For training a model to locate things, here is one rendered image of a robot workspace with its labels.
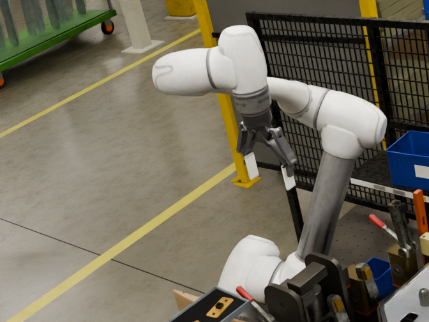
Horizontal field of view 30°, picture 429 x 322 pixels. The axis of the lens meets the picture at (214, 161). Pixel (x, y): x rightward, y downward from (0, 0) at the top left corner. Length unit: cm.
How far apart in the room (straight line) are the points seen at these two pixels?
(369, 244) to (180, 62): 143
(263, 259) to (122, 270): 224
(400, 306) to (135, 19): 690
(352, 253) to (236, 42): 141
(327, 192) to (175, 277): 222
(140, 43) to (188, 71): 699
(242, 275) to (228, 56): 96
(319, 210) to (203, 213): 268
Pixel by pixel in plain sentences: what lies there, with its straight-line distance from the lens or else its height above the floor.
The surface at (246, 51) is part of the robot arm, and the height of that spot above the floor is 183.
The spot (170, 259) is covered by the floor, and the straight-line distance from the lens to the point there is 475.
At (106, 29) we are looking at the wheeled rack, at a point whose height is 8.
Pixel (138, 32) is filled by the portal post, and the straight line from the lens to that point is 892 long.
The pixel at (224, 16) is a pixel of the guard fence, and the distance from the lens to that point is 485.
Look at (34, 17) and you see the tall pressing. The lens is 973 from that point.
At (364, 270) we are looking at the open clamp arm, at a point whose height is 110.
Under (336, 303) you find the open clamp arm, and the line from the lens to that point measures 221.
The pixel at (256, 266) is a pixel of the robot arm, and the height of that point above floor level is 98.
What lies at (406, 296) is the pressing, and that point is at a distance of 235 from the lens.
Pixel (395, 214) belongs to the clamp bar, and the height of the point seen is 119.
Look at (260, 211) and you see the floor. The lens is 499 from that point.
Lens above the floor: 240
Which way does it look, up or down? 24 degrees down
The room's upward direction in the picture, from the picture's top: 15 degrees counter-clockwise
